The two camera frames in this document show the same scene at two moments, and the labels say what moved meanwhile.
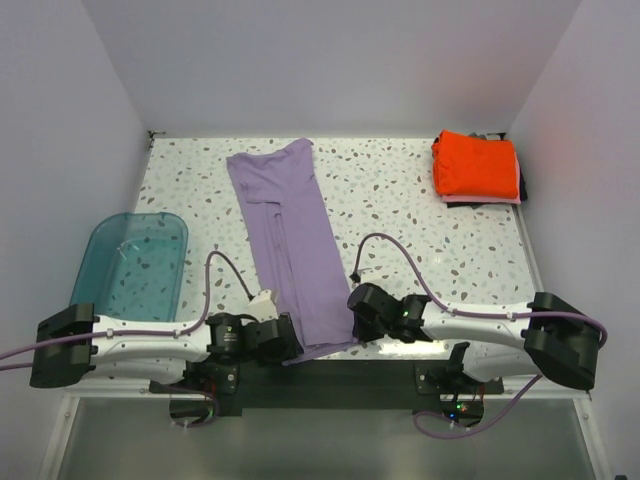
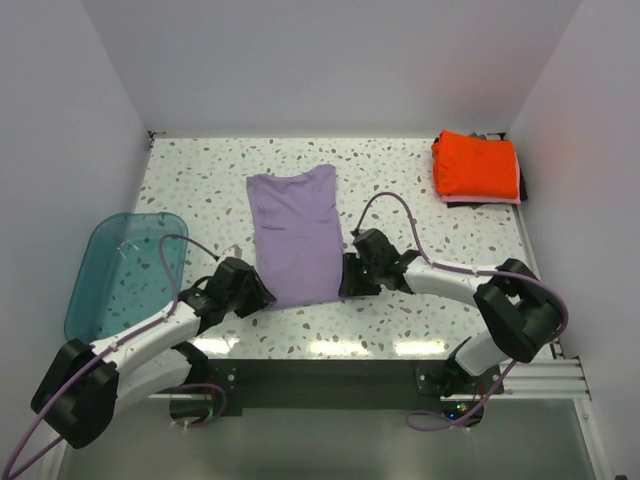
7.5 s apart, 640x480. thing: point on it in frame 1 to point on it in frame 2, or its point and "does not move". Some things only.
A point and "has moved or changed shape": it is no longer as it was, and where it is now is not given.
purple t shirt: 294,244 has moved or changed shape
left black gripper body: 275,357 to 249,301
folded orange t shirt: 472,166 does not move
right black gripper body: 369,332 to 360,278
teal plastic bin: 132,267 does not move
